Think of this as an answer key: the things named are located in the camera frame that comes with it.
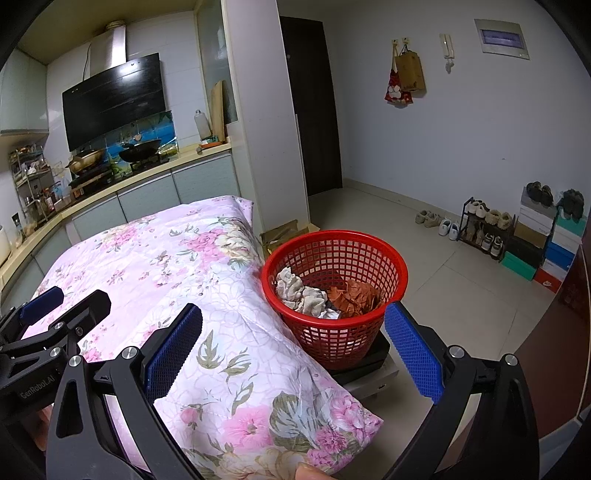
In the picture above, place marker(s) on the stack of shoe boxes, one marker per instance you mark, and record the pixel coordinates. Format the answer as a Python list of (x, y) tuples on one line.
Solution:
[(531, 249)]

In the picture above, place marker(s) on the beige cloth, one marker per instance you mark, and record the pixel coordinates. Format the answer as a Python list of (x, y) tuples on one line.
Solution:
[(295, 290)]

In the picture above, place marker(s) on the dark wooden door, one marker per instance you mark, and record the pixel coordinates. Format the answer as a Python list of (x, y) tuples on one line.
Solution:
[(314, 106)]

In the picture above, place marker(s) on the white rice cooker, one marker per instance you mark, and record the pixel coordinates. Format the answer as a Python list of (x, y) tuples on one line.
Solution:
[(3, 244)]

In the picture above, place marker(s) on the beige kitchen counter with cabinets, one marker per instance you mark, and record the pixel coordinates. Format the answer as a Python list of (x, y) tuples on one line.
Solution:
[(147, 194)]

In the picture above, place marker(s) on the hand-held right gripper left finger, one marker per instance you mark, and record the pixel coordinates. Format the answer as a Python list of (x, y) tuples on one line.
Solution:
[(173, 350)]

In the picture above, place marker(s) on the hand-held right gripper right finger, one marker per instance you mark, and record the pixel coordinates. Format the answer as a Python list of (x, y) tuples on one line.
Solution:
[(413, 355)]

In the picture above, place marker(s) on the pink floral blanket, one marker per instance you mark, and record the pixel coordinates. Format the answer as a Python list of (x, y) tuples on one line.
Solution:
[(161, 258)]

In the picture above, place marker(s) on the white shoe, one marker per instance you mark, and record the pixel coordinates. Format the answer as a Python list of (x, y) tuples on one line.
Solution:
[(444, 227), (455, 231)]

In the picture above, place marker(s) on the dark shoe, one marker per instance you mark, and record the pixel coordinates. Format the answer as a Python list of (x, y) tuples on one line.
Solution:
[(533, 191), (579, 205), (546, 196), (569, 201)]

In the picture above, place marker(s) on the red hanging bag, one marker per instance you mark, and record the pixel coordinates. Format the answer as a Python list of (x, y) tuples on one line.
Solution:
[(396, 92)]

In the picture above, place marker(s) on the frosted glass panel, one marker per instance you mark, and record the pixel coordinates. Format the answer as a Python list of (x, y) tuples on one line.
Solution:
[(214, 46)]

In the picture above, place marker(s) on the golden pot with lid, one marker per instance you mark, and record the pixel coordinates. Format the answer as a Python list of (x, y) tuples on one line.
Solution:
[(87, 159)]

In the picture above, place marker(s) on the brown paper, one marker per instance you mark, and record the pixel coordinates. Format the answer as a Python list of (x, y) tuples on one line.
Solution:
[(353, 297)]

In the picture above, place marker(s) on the cardboard box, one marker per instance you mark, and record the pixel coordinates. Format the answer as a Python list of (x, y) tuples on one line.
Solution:
[(281, 235)]

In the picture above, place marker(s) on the white intercom phone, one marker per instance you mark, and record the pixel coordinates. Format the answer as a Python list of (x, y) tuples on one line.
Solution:
[(446, 48)]

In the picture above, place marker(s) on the red plastic basket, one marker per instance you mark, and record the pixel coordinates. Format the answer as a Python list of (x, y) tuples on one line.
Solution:
[(341, 341)]

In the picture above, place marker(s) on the pale green wall cabinets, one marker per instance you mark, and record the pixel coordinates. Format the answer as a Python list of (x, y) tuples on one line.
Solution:
[(23, 92)]

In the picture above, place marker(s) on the white plastic jug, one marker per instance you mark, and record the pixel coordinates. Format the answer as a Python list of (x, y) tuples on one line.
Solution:
[(202, 125)]

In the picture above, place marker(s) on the black shoe rack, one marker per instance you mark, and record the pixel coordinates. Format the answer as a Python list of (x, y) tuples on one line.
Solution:
[(465, 221)]

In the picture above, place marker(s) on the dark brown wooden furniture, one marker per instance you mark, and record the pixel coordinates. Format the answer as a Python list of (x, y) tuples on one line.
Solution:
[(554, 332)]

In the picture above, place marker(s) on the grey electrical panel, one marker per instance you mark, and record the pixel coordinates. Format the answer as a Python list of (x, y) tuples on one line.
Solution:
[(502, 39)]

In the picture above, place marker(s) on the grey low stool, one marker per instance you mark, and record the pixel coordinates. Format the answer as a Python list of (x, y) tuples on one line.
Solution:
[(374, 369)]

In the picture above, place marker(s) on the blue backsplash sheet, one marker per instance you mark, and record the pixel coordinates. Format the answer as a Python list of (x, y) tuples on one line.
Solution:
[(152, 124)]

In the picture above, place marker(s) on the person's right hand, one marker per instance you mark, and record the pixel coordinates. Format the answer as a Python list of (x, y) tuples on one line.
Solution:
[(314, 473)]

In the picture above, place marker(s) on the brown hanging paper bag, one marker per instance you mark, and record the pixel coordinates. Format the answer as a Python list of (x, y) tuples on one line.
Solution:
[(410, 71)]

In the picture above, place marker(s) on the white tissue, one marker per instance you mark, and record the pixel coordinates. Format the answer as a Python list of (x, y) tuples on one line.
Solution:
[(330, 314)]

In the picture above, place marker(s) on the metal spice rack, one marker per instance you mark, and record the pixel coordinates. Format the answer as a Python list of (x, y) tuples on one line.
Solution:
[(32, 184)]

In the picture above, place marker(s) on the black gas cooktop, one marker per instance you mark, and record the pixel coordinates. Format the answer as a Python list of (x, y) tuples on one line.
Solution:
[(138, 167)]

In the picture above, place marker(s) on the black range hood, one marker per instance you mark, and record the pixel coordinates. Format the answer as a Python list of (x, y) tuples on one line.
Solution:
[(115, 101)]

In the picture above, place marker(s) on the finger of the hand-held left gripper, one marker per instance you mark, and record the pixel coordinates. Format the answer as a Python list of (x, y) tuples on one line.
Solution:
[(90, 307), (41, 302)]

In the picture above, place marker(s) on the wooden cutting board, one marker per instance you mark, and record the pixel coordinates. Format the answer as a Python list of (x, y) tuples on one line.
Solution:
[(218, 110)]

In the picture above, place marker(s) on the black wok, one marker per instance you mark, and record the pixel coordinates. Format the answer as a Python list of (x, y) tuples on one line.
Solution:
[(141, 150)]

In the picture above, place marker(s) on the group of light sneakers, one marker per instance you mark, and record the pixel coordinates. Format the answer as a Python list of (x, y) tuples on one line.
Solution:
[(494, 219)]

